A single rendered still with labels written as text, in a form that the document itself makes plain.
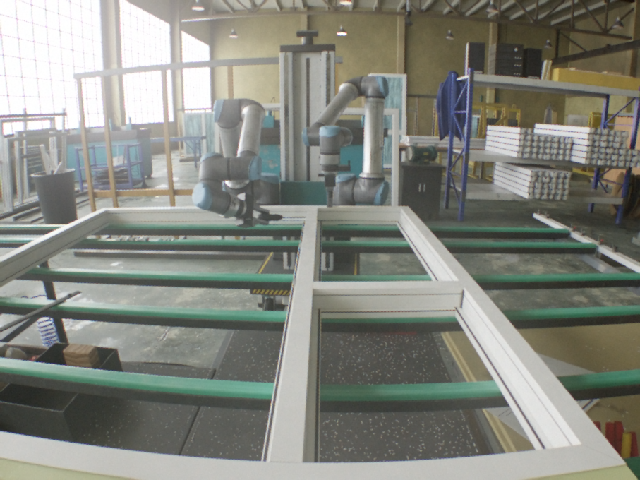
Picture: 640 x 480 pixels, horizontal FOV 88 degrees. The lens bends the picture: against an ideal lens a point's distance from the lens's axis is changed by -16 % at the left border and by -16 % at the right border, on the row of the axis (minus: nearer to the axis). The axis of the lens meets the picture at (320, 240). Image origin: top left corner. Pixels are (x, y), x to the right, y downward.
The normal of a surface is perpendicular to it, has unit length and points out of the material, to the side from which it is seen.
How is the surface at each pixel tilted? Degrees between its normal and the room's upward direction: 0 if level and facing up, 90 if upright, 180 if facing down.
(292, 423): 0
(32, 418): 90
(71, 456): 0
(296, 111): 90
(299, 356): 0
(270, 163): 90
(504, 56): 90
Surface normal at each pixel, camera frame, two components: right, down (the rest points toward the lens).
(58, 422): -0.03, 0.31
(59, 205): 0.63, 0.30
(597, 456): 0.00, -0.95
